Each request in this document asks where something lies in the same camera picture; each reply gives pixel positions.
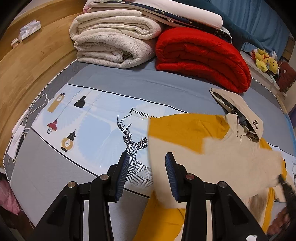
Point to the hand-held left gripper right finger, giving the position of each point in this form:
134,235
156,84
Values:
171,177

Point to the off-white folded quilt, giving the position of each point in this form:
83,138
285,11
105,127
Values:
111,51

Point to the navy star-print blanket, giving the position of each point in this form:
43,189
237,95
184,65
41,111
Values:
185,19

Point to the cream folded quilt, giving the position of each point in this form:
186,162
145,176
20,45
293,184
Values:
115,25

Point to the tissue pack on headboard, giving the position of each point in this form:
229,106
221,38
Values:
30,29

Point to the beige window ledge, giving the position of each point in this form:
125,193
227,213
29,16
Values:
259,71

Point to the wooden headboard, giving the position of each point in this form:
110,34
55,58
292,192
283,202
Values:
30,62

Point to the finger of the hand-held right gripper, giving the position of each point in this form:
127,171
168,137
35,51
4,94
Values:
288,188

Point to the brown bag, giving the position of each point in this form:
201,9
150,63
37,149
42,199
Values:
286,76

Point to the blue curtain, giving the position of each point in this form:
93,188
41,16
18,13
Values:
261,20

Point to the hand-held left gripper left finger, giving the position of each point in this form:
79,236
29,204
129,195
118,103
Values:
122,172

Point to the person's right hand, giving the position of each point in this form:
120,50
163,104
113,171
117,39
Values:
278,223

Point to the white folded bedding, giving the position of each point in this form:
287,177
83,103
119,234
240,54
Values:
108,5

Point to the red folded blanket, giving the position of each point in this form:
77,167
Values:
198,53

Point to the yellow and beige hooded jacket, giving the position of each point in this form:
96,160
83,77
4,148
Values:
231,157

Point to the printed grey bed sheet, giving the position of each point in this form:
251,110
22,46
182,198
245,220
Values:
69,185

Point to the yellow plush toys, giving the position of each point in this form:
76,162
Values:
263,60

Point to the pink cloth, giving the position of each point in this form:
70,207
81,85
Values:
8,197

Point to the white pillow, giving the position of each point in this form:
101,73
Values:
198,11

